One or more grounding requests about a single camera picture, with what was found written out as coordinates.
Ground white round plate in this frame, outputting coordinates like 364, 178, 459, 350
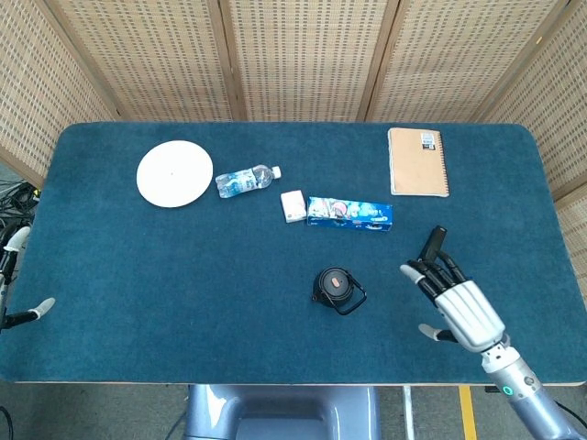
136, 140, 215, 209

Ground left black white-tipped robot hand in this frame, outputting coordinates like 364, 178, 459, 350
0, 225, 56, 331

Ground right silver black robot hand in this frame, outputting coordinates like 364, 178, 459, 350
400, 250, 506, 353

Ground blue cookie box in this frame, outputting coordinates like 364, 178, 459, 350
306, 196, 394, 233

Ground grey-blue robot torso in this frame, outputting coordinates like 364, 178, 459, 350
183, 384, 382, 440

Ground black floor cables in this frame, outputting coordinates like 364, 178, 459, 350
0, 180, 43, 231

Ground clear plastic water bottle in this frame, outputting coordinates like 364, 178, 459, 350
215, 164, 282, 200

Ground white table leg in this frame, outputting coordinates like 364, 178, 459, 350
402, 386, 415, 440

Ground brown spiral notebook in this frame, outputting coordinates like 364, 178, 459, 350
387, 126, 450, 199

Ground small white box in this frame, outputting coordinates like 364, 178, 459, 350
280, 190, 308, 225

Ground black stapler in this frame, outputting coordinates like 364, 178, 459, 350
418, 225, 449, 263

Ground bamboo folding screen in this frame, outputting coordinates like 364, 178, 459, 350
0, 0, 587, 303

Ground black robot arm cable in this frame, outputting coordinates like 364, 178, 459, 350
553, 400, 587, 428

